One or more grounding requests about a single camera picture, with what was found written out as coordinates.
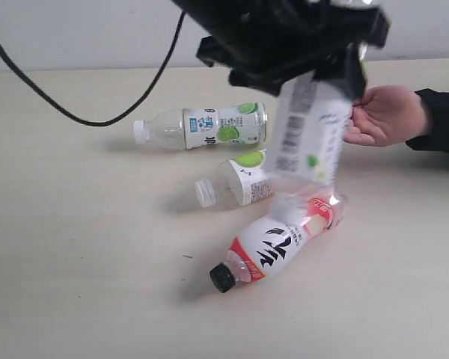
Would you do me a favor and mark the square bottle green fruit label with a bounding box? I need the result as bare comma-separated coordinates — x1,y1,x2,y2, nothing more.
195,149,274,209

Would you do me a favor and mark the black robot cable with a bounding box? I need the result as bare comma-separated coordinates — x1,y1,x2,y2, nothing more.
0,10,186,126

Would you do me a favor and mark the lime label clear bottle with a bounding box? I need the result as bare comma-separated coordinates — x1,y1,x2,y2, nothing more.
133,102,268,150

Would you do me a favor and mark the clear bottle white text label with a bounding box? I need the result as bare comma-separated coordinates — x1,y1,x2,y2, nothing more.
264,44,366,221

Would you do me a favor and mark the peach label black cap bottle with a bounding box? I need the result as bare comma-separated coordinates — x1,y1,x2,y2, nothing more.
210,191,347,293

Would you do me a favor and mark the person's open bare hand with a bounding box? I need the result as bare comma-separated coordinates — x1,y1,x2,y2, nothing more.
344,85,430,147

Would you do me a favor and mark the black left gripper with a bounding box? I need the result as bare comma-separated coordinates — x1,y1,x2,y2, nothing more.
173,0,391,99

